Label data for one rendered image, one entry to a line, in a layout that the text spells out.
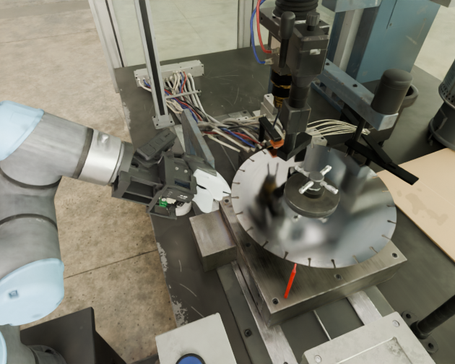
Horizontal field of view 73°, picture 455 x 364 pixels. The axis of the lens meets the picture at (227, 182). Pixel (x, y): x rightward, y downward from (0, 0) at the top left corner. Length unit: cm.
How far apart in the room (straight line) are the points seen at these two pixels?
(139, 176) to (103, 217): 147
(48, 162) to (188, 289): 44
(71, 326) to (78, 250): 108
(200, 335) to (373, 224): 37
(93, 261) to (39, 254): 136
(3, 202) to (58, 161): 9
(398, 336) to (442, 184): 62
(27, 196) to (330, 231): 49
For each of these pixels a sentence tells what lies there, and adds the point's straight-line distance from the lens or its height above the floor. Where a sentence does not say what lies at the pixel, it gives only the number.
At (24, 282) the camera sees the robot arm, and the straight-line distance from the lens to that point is 40.
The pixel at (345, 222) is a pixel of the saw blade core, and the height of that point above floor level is 95.
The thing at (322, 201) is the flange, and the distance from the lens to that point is 63.
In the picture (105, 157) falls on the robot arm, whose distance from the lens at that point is 44.
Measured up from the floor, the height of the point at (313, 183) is 100.
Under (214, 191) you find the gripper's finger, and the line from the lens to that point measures 51.
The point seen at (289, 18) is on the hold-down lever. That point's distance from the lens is 49.
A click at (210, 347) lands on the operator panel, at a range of 55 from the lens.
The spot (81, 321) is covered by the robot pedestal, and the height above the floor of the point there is 75.
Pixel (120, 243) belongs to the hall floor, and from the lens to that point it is 178.
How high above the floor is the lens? 143
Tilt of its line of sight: 47 degrees down
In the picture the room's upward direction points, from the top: straight up
